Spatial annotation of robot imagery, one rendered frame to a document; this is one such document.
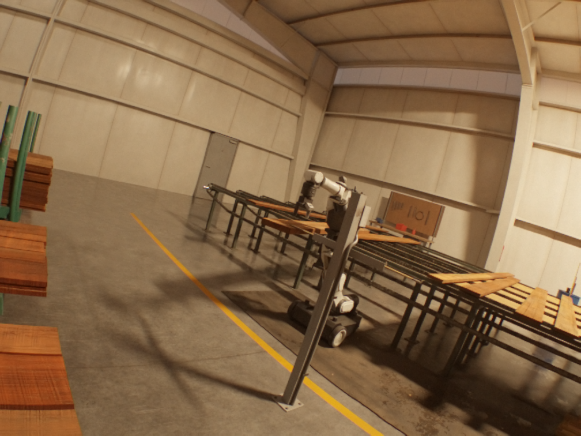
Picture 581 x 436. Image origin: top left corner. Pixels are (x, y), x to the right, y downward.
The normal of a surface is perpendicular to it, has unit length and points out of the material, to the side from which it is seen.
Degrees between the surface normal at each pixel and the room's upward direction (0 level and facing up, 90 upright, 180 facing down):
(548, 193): 91
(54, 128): 89
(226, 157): 90
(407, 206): 90
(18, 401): 0
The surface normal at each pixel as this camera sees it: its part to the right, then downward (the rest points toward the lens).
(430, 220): -0.71, -0.14
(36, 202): 0.64, 0.27
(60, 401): 0.29, -0.95
